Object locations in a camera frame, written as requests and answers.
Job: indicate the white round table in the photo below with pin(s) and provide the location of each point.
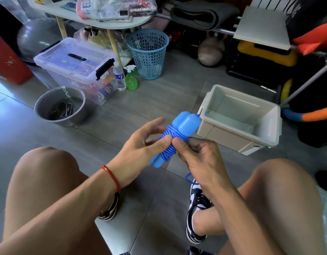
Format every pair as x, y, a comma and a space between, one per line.
67, 13

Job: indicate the yellow black case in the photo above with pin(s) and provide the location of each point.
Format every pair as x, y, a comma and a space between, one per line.
267, 54

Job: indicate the grey exercise ball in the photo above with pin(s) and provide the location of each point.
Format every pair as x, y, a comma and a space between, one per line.
38, 37

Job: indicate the person's left forearm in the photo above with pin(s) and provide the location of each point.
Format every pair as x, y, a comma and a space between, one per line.
52, 220

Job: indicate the black white right shoe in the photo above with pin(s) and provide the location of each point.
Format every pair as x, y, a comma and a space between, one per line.
195, 209

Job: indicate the person's right leg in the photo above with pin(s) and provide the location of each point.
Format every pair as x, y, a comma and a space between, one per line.
291, 204

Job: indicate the pink white packet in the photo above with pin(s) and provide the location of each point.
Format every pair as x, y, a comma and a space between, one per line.
86, 9

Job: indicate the black white left shoe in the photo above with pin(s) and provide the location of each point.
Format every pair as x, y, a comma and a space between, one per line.
109, 212

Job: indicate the white radiator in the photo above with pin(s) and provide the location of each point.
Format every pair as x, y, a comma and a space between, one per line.
275, 2

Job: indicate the grey metal basin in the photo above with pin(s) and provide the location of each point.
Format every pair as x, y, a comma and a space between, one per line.
44, 106

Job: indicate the brown ball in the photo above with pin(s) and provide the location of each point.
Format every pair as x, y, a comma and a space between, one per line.
211, 51

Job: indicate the navy patterned shorts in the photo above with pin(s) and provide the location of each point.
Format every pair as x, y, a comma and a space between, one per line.
198, 250

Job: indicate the white plastic bag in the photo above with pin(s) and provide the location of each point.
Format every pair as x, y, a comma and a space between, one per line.
17, 5

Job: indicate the person's left leg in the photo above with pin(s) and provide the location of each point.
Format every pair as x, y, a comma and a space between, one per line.
36, 183

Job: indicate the black white shoe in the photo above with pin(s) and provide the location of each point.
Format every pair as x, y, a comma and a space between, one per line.
195, 209
109, 212

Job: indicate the clear plastic bag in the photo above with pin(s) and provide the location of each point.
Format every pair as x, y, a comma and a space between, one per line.
139, 6

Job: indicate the person's right forearm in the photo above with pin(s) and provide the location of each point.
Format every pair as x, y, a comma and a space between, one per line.
259, 225

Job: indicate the small plastic water bottle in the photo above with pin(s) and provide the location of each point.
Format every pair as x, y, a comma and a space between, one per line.
119, 78

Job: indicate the black red inflatable toy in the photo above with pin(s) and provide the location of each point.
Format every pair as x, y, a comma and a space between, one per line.
312, 31

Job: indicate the blue mesh plastic basket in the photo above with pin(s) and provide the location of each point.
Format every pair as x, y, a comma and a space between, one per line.
147, 53

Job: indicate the person's left hand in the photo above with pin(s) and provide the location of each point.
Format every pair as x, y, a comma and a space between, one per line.
134, 154

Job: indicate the multicoloured hula hoop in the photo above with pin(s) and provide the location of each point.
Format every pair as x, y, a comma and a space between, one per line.
312, 113

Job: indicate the grey folded mat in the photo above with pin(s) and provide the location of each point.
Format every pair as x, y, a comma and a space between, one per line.
203, 13

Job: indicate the clear bin with black latches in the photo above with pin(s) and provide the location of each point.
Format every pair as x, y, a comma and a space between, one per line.
67, 58

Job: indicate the green spray bottle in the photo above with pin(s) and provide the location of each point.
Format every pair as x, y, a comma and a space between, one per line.
131, 81

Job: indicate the white metal pole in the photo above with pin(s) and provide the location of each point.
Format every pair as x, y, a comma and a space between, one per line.
307, 82

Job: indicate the person's leg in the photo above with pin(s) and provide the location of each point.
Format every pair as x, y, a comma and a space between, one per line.
291, 204
36, 183

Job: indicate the person's right hand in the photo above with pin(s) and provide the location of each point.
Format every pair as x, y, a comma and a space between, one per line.
203, 162

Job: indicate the grey flat board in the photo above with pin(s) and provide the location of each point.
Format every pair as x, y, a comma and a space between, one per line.
262, 28

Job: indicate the red bag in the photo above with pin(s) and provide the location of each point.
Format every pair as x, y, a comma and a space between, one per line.
6, 63

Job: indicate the white plastic bin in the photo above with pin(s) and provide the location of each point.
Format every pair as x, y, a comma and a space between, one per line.
238, 114

